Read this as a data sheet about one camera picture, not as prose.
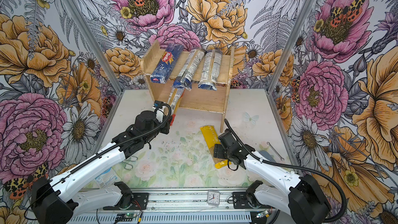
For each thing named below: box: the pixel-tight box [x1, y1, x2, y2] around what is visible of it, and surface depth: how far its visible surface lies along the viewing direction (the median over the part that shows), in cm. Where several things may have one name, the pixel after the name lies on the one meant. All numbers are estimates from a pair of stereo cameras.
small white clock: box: [207, 190, 221, 207], surface depth 75 cm
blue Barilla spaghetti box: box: [149, 43, 184, 84], surface depth 70 cm
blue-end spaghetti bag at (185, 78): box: [172, 49, 205, 91], surface depth 67 cm
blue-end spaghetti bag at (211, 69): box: [197, 49, 223, 91], surface depth 68 cm
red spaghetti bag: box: [167, 87, 185, 126], surface depth 79 cm
